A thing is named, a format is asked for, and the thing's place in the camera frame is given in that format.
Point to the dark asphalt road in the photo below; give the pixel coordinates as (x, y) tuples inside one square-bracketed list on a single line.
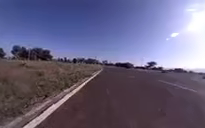
[(123, 103)]

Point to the lone flat-topped tree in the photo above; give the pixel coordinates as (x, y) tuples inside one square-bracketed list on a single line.
[(151, 64)]

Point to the white painted edge line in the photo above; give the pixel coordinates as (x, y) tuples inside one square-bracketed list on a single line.
[(58, 103)]

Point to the row of trees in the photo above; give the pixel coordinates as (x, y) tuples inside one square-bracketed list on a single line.
[(33, 54)]

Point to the pale concrete kerb strip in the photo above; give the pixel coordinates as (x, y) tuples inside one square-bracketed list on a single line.
[(40, 108)]

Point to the white dashed lane line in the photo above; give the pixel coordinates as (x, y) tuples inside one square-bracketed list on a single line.
[(178, 86)]

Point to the dry grass field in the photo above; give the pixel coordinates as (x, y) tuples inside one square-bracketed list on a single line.
[(20, 80)]

